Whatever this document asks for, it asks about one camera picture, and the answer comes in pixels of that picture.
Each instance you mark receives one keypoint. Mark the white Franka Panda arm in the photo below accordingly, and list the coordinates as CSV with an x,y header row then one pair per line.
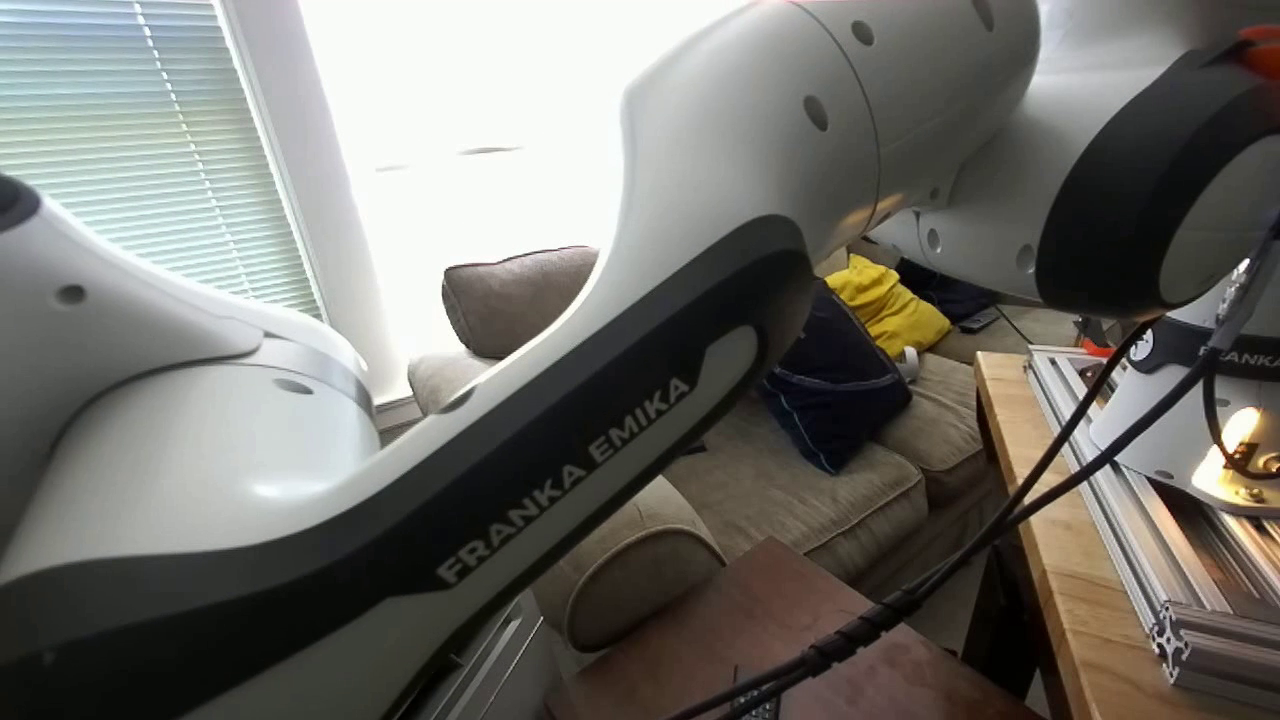
x,y
267,467

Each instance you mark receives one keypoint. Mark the black throw pillow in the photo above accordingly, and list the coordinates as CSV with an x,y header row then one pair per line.
x,y
963,299

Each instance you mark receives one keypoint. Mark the dark brown wooden coffee table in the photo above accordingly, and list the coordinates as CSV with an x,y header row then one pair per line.
x,y
744,625

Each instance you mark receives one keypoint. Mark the beige fabric sofa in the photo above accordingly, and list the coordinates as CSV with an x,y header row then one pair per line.
x,y
801,495

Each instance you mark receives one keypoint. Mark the yellow cloth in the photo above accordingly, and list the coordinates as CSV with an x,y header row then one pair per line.
x,y
886,304

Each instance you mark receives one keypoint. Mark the white window blinds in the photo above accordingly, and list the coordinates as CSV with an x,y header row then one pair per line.
x,y
132,107

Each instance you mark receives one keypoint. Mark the navy throw pillow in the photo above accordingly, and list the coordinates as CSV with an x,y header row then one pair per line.
x,y
834,387

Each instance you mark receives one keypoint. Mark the aluminium rail robot base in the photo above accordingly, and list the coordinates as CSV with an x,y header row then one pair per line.
x,y
1133,532

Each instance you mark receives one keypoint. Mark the small red black object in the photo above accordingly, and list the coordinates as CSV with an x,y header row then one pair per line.
x,y
1096,335

